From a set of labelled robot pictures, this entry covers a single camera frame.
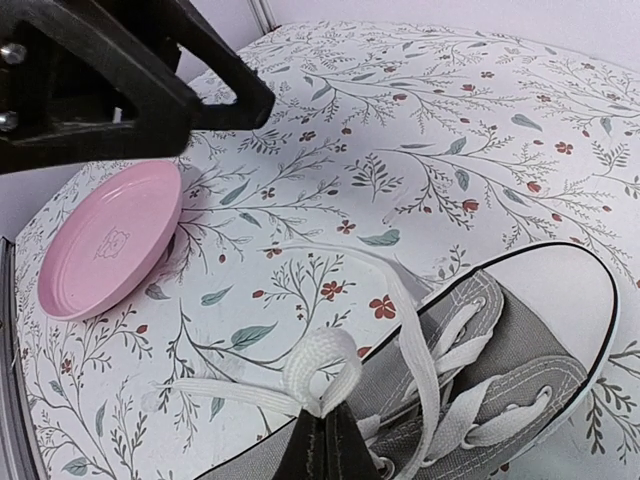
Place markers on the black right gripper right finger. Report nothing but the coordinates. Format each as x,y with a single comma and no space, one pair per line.
346,454

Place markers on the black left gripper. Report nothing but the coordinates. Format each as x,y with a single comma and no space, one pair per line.
96,80

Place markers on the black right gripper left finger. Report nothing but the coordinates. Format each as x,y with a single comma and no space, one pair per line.
303,456

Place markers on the grey sneaker with red sole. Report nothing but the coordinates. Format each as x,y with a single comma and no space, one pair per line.
473,375

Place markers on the pink plastic plate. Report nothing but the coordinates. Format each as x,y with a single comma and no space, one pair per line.
110,242

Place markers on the floral patterned table mat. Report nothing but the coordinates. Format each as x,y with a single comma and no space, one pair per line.
437,148

